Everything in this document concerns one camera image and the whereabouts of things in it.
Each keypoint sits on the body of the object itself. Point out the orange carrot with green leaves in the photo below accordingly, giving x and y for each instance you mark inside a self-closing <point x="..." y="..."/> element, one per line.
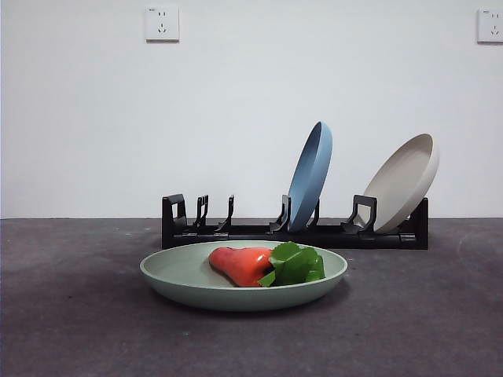
<point x="239" y="263"/>

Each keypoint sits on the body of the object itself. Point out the green plate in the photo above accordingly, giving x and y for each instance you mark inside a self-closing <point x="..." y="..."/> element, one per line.
<point x="188" y="282"/>

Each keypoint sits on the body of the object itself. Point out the black plate rack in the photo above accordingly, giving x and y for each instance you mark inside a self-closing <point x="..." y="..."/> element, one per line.
<point x="251" y="232"/>

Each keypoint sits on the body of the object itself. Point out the blue plate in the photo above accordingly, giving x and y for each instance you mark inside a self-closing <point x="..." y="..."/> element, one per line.
<point x="310" y="180"/>

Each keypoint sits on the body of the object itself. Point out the beige plate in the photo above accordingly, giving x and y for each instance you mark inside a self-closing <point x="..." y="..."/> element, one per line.
<point x="401" y="184"/>

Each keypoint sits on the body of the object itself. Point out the white wall socket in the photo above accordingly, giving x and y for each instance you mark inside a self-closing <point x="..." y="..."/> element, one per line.
<point x="162" y="23"/>
<point x="491" y="25"/>

